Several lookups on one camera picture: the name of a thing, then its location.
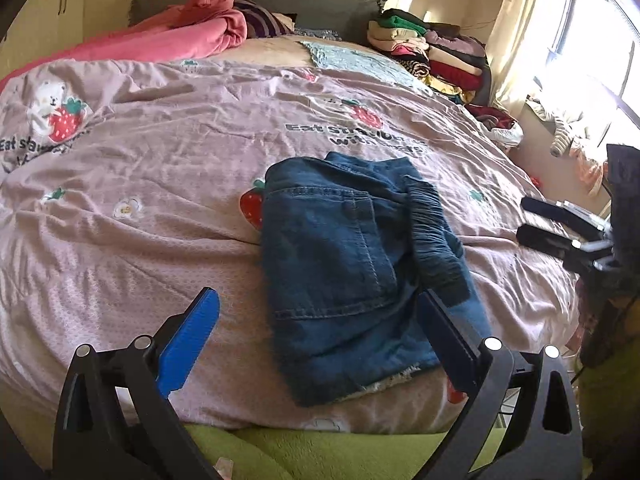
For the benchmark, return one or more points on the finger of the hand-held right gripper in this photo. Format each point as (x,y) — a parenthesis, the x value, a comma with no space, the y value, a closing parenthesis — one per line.
(545,242)
(555,209)

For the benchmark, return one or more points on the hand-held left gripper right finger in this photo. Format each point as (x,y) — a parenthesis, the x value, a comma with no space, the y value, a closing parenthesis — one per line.
(450,345)

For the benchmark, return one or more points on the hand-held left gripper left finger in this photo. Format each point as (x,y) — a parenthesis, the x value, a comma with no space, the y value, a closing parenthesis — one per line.
(192,330)

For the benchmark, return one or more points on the blue denim pants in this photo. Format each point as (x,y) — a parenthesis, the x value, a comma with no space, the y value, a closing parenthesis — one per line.
(325,260)

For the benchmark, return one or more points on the heap of pale clothes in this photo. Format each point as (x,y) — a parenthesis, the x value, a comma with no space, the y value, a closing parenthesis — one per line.
(562,140)

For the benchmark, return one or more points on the red and white clothes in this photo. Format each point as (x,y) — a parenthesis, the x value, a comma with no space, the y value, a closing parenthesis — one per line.
(500,132)

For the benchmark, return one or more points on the pink strawberry print duvet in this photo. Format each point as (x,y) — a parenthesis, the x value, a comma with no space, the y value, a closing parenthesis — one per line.
(150,210)

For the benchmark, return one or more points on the green blanket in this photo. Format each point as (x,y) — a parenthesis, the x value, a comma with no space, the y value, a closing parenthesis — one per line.
(280,452)

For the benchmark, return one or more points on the window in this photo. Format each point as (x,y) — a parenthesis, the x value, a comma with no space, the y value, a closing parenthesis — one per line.
(600,35)

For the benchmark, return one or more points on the cream curtain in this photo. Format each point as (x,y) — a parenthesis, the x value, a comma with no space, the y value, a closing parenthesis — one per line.
(525,35)

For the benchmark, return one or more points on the pile of folded clothes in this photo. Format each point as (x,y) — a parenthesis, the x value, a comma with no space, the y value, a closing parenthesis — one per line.
(450,65)

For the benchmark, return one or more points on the light blue knitted cloth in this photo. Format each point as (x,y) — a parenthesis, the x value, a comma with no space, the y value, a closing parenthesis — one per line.
(360,62)

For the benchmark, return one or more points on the pink blanket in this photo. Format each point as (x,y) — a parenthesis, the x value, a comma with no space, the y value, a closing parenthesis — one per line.
(190,35)

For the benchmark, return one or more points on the grey headboard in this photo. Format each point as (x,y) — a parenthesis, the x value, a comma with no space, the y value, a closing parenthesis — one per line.
(310,0)

